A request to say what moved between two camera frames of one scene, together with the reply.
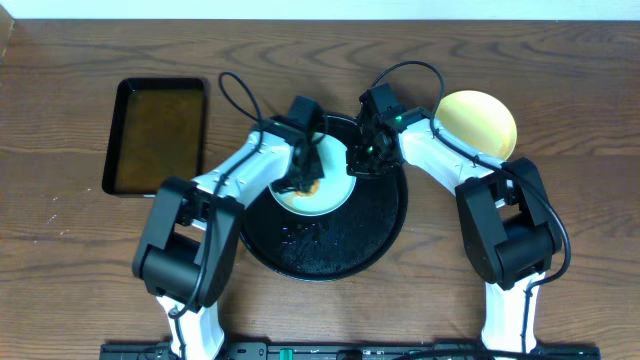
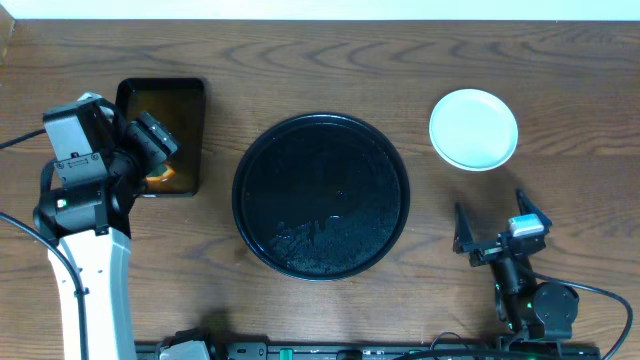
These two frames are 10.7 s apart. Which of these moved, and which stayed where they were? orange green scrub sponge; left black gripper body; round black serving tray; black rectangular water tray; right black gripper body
Moved: orange green scrub sponge; right black gripper body; left black gripper body
Stayed: black rectangular water tray; round black serving tray
